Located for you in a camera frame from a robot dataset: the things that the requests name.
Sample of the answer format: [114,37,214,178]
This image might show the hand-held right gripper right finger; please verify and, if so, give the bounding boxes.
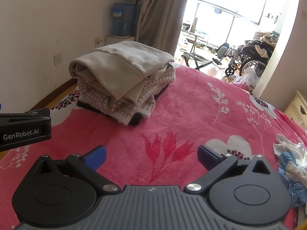
[183,145,277,193]

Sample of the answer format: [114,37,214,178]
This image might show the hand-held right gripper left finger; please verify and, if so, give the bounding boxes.
[29,145,120,193]

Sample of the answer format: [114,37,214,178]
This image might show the beige zip sweatshirt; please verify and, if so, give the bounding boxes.
[68,41,175,103]

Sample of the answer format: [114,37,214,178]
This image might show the beige bundled clothes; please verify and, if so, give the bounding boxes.
[254,31,281,58]

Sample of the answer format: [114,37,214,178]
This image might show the pink floral blanket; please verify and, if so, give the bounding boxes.
[0,62,307,230]

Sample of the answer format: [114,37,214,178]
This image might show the beige checked knit sweater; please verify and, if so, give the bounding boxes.
[77,62,176,125]

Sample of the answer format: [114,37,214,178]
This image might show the blue and white garment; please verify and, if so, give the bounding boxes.
[273,133,307,208]

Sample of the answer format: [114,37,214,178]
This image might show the white plastic bag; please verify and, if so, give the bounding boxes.
[233,67,262,91]

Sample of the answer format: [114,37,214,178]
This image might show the cream nightstand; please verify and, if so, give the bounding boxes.
[284,90,307,131]

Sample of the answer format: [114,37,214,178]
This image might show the grey green chair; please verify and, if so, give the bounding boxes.
[212,43,231,65]

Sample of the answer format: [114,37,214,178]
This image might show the wheelchair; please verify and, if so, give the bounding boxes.
[225,38,275,77]

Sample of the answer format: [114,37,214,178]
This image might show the folding table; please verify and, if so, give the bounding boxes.
[182,30,216,51]

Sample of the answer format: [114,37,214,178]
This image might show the blue water jug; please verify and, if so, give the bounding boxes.
[110,2,137,37]

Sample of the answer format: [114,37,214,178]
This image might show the brown curtain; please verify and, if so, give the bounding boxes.
[134,0,192,57]

